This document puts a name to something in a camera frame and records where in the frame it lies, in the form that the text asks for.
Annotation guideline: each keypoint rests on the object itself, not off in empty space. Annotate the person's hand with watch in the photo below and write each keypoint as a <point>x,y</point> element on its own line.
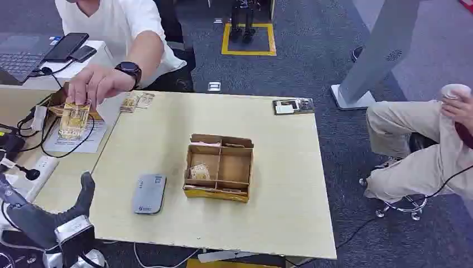
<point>96,83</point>

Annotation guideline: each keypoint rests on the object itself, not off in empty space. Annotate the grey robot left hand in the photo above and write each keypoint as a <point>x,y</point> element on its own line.
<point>37,222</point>

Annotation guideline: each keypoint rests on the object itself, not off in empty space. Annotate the seated person's hand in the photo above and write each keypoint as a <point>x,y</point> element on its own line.
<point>460,111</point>

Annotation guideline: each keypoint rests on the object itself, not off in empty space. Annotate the yellow printed card stack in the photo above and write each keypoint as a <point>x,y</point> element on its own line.
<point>74,122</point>

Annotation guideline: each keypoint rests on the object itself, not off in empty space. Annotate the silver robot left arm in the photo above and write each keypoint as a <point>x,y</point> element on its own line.
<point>94,259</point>

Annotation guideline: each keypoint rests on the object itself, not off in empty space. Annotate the white box stand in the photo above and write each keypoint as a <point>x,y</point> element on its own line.
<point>94,55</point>

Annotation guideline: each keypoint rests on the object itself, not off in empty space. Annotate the black wrist watch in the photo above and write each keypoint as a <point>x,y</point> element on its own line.
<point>129,69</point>

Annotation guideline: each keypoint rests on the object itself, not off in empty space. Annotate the brown cardboard box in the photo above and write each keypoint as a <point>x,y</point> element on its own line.
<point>59,99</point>

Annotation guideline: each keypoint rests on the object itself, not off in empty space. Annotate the large black phone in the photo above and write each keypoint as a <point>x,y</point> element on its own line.
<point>66,46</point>

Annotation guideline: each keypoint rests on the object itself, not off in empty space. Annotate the black plug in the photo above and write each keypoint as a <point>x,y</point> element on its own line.
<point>32,174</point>

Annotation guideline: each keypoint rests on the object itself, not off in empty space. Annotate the seated person in beige trousers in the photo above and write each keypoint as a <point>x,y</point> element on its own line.
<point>406,122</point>

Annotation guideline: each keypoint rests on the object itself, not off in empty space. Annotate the white printed paper sheet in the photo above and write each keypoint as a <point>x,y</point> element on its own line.
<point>92,138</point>

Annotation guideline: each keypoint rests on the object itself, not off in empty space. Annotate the white power strip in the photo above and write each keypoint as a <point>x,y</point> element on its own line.
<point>42,166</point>

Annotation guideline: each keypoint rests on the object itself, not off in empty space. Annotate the person in white top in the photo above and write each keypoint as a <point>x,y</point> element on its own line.
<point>118,22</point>

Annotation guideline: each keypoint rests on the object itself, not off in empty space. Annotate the white power adapter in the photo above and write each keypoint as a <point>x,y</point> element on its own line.
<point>38,118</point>

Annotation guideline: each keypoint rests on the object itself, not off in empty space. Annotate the dark grey laptop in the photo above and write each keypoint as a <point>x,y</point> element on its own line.
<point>22,55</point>

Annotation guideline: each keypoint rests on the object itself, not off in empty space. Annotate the black device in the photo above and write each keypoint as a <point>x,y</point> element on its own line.
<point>11,144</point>

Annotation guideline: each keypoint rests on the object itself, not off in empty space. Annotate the white slanted pillar stand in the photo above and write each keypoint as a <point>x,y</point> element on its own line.
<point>380,48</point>

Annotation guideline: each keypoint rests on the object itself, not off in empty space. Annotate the chrome base stool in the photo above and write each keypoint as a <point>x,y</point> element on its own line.
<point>406,207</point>

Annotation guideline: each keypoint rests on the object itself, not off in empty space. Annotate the black shoe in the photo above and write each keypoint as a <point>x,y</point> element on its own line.
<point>356,53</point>

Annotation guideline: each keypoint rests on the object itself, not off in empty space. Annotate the yellow floor tape square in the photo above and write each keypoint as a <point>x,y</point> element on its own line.
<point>224,40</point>

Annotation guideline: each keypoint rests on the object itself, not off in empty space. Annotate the small silver floor plate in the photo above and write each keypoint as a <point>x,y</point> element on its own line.
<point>218,20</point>

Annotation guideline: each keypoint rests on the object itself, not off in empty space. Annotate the wooden compartment card box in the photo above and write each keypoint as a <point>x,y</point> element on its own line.
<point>218,168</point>

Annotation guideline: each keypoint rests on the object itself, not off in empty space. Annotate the black robot legs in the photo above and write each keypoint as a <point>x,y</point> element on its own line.
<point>244,18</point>

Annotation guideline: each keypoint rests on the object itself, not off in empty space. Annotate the black tray with cards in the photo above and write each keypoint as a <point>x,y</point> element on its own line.
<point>293,106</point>

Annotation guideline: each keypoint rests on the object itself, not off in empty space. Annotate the yellow panel under desk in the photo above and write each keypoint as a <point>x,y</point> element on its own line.
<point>221,264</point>

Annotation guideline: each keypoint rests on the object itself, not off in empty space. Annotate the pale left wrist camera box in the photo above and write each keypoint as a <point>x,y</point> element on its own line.
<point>72,227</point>

